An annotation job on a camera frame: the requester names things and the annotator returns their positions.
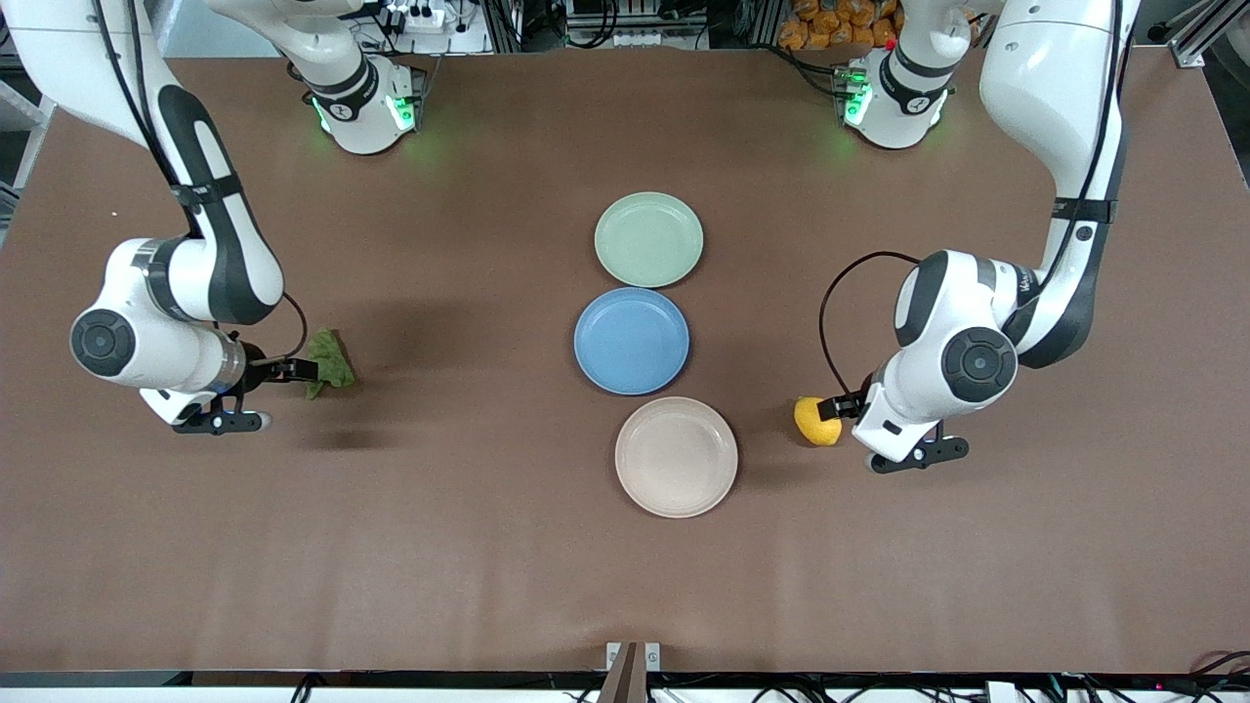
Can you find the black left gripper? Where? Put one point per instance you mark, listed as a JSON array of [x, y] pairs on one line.
[[852, 405]]

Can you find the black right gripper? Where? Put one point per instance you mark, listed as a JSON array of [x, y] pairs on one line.
[[262, 374]]

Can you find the yellow lemon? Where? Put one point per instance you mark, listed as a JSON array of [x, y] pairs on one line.
[[815, 430]]

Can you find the green lettuce leaf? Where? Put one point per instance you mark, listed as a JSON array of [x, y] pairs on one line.
[[334, 366]]

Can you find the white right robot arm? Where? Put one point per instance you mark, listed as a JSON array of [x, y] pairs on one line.
[[156, 293]]

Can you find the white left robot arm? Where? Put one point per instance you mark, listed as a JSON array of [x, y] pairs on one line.
[[1045, 78]]

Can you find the beige round plate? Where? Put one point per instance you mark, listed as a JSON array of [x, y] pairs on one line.
[[676, 457]]

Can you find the brown table cover mat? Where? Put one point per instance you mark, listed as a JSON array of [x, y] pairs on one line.
[[391, 537]]

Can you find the blue round plate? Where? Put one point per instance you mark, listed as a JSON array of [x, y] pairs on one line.
[[632, 341]]

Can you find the pale green round plate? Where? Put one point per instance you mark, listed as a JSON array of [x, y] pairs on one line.
[[648, 239]]

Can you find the white power strip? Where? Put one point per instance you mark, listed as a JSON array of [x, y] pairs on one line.
[[420, 18]]

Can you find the orange snack bag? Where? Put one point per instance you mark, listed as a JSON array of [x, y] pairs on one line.
[[830, 24]]

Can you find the aluminium equipment rack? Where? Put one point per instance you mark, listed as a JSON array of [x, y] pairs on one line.
[[635, 39]]

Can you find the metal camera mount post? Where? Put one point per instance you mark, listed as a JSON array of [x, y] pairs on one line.
[[625, 674]]

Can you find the white table front rail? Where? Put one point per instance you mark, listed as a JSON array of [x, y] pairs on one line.
[[146, 696]]

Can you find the white metal side frame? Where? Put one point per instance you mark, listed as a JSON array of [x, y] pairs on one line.
[[24, 103]]

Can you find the aluminium frame extrusion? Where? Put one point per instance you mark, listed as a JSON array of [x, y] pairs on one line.
[[1196, 39]]

